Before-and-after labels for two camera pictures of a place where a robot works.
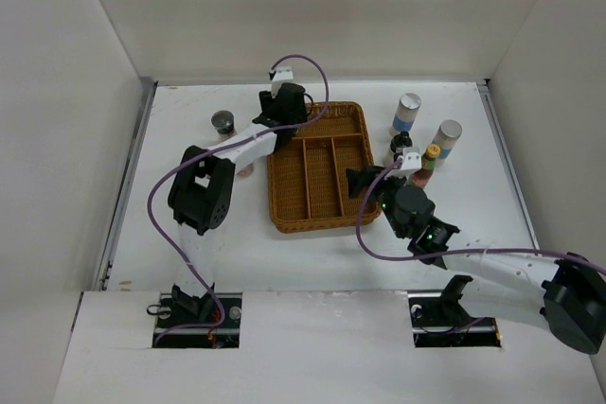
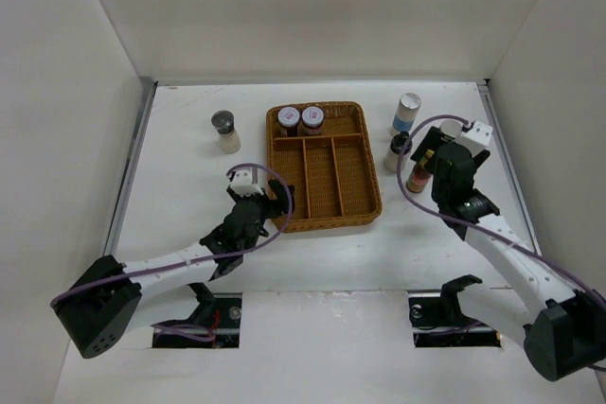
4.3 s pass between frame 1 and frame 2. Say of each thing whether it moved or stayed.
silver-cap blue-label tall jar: stayed
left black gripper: moved
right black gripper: moved
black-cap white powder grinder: stayed
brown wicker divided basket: stayed
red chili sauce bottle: stayed
